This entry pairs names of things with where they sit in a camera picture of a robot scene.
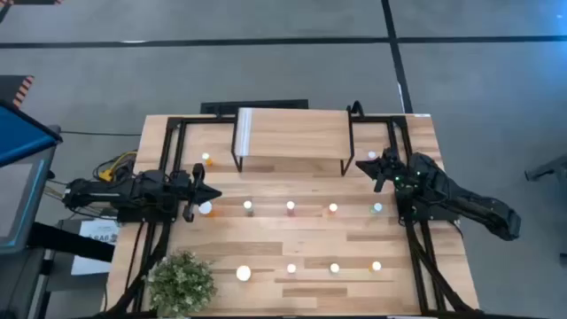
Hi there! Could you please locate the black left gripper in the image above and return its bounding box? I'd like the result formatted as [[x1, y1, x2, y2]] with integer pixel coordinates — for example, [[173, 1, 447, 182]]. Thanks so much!
[[170, 162, 222, 223]]

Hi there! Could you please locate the white printed paper sheet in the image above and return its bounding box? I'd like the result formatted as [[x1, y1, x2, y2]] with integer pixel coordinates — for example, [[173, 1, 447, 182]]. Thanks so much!
[[70, 219, 120, 276]]

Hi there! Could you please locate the black monitor stand beam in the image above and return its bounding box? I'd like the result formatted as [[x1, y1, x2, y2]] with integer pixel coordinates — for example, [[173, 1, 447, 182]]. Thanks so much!
[[26, 221, 117, 263]]

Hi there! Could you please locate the black rectangular bar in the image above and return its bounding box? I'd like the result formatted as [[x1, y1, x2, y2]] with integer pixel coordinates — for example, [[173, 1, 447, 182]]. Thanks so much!
[[199, 98, 310, 116]]

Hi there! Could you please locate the blue screen monitor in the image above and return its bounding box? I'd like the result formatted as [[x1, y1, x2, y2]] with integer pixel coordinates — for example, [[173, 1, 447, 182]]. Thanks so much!
[[0, 99, 64, 168]]

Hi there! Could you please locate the green artificial potted plant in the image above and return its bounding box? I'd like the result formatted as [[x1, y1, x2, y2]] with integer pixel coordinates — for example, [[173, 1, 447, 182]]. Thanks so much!
[[144, 250, 219, 319]]

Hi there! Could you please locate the dark office chair base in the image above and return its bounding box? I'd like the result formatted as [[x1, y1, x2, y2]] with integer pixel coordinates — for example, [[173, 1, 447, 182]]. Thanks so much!
[[524, 153, 567, 183]]

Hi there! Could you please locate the black orange striped board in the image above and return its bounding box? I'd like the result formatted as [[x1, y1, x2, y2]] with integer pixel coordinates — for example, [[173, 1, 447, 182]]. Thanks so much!
[[0, 74, 35, 110]]

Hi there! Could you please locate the wooden shelf with black legs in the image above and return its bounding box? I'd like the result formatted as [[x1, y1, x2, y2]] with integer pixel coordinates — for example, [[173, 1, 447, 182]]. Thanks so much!
[[230, 105, 356, 177]]

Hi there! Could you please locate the thin black floor cable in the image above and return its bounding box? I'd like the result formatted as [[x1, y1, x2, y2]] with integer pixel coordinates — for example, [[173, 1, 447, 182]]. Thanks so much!
[[59, 129, 143, 137]]

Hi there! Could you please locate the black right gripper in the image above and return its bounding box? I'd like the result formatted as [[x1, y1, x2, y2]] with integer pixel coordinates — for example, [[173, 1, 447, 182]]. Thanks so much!
[[355, 147, 413, 192]]

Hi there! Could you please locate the grey panel with teal edge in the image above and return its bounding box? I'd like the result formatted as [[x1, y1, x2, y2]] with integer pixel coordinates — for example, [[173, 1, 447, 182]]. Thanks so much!
[[0, 145, 58, 256]]

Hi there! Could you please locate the black metal table frame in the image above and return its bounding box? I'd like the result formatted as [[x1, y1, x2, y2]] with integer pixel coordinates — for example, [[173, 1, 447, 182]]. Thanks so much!
[[100, 113, 482, 319]]

